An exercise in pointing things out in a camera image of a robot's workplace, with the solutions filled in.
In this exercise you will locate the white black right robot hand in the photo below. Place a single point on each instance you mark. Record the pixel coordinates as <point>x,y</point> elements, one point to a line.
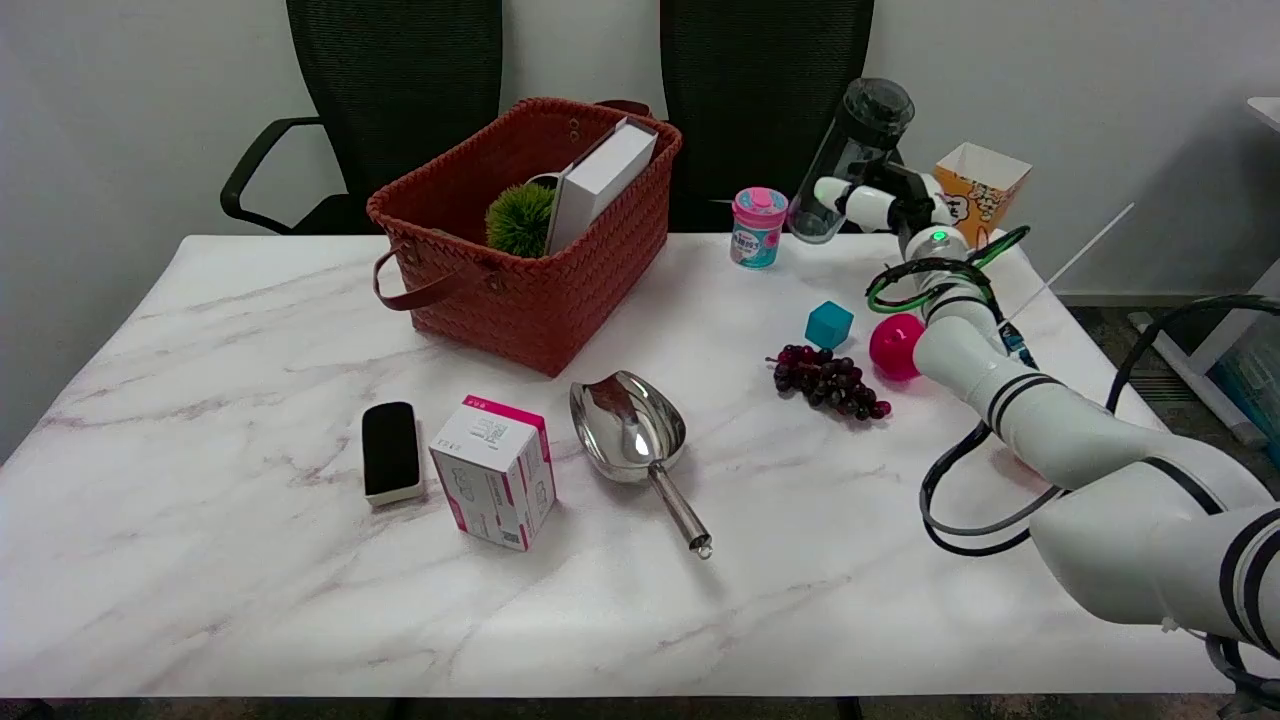
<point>905,200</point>

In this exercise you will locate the clear bottle with black lid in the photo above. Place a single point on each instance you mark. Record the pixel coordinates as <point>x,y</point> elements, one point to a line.
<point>850,140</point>

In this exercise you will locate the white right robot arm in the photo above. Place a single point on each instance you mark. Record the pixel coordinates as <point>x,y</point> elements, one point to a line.
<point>1060,420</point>

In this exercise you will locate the red woven basket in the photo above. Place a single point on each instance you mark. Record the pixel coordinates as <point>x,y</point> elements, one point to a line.
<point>540,295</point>

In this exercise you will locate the translucent blue storage bin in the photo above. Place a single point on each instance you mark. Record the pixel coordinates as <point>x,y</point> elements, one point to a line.
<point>1255,380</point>

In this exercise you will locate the orange white popcorn box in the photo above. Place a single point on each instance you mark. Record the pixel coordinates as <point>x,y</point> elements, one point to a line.
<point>985,190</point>

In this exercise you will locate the teal cube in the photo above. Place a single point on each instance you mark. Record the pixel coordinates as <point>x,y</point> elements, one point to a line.
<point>829,325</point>

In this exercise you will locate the pink ball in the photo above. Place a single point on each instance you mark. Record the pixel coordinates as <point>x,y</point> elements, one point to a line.
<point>893,348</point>

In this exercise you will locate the pink-lidded teal jar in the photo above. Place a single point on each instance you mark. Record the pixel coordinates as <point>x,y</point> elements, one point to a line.
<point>757,230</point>

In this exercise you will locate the white zip tie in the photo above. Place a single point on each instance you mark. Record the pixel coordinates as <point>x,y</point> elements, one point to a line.
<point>1075,258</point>

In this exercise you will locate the black mesh office chair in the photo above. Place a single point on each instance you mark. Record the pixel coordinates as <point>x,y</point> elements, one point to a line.
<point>400,90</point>
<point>750,90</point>

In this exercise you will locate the purple grape bunch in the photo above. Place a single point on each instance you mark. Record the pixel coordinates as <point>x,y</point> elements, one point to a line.
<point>830,382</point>

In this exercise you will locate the white grey cardboard box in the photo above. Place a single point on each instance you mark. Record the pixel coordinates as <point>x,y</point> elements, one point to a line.
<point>600,180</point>

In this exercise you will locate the silver metal scoop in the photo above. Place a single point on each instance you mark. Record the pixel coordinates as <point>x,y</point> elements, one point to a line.
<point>628,425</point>

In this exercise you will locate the grey cup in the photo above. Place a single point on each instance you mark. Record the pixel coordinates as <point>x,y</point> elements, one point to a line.
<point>543,181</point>

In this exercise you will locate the green spiky ball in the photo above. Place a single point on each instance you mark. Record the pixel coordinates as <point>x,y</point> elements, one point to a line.
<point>520,220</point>

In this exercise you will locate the pink white carton box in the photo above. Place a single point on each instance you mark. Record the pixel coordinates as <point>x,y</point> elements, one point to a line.
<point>495,475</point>

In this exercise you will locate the black whiteboard eraser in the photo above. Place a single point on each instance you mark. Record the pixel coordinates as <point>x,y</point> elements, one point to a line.
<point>390,450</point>

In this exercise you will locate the white side table frame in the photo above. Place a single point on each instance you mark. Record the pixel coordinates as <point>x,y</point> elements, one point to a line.
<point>1190,345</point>

